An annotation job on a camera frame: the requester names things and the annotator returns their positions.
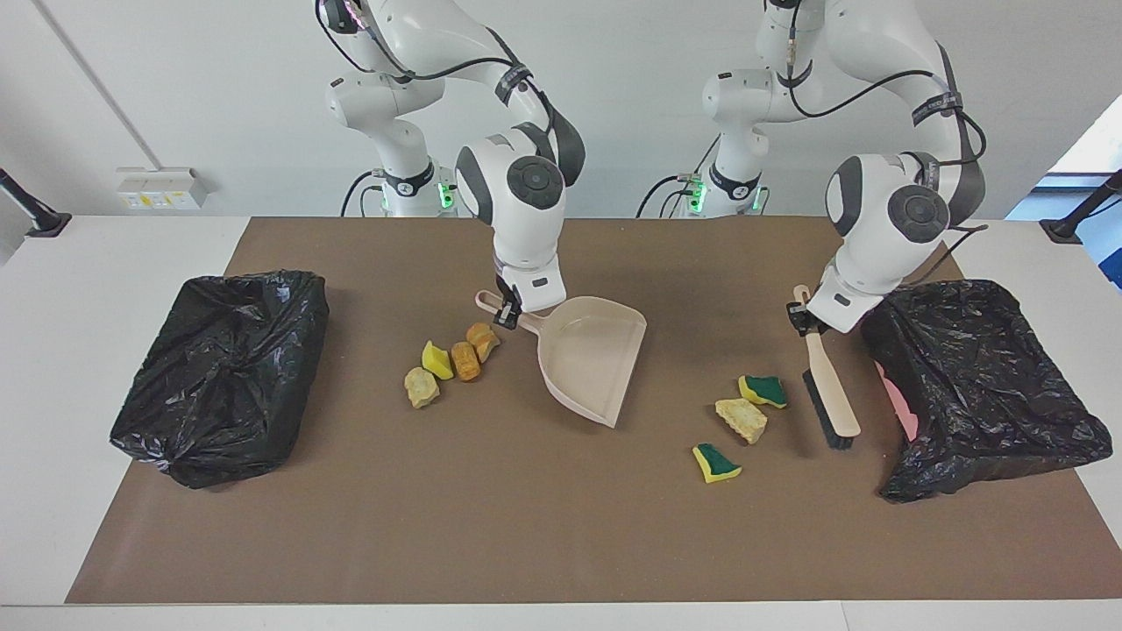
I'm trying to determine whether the beige hand brush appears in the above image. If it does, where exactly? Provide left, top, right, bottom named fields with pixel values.
left=792, top=283, right=863, bottom=450

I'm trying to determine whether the large green yellow sponge piece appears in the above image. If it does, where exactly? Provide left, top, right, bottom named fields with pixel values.
left=738, top=375, right=788, bottom=410

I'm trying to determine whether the beige plastic dustpan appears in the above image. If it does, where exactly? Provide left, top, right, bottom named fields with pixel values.
left=474, top=290, right=649, bottom=429

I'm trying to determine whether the beige ridged foam chunk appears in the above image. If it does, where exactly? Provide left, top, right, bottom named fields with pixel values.
left=714, top=398, right=769, bottom=444

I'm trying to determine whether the pale cream foam chunk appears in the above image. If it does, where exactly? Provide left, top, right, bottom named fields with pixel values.
left=404, top=366, right=442, bottom=409

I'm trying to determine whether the small green yellow sponge piece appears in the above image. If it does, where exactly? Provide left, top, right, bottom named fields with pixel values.
left=692, top=443, right=742, bottom=485

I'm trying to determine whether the pink bin with black bag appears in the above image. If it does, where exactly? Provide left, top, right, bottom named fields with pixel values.
left=860, top=279, right=1114, bottom=505

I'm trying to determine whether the black bag lined bin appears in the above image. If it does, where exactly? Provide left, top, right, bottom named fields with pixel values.
left=110, top=270, right=330, bottom=490

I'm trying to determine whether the brown table mat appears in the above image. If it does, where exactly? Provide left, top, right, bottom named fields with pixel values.
left=66, top=216, right=1122, bottom=606

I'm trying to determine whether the black left base cable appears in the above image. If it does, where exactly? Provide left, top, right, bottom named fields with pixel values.
left=636, top=136, right=721, bottom=218

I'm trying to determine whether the black base cable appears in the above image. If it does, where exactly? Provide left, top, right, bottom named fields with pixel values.
left=340, top=169, right=387, bottom=217
left=636, top=136, right=721, bottom=218

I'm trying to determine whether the black right base cable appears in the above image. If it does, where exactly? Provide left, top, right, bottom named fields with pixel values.
left=340, top=169, right=387, bottom=217

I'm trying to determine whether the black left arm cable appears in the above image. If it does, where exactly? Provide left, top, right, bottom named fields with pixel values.
left=785, top=35, right=990, bottom=274

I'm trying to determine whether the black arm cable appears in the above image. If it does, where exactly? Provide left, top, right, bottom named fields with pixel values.
left=785, top=35, right=990, bottom=274
left=314, top=0, right=571, bottom=176

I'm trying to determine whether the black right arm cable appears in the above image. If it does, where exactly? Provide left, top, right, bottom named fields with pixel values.
left=314, top=0, right=571, bottom=176

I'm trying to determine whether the black camera stand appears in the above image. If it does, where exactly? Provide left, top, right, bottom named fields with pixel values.
left=1040, top=168, right=1122, bottom=245
left=0, top=167, right=73, bottom=238

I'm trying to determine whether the white wall socket box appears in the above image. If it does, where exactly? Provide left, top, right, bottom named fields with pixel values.
left=116, top=167, right=211, bottom=211

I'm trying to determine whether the white wall cable conduit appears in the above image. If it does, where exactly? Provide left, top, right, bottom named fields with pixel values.
left=33, top=0, right=166, bottom=172

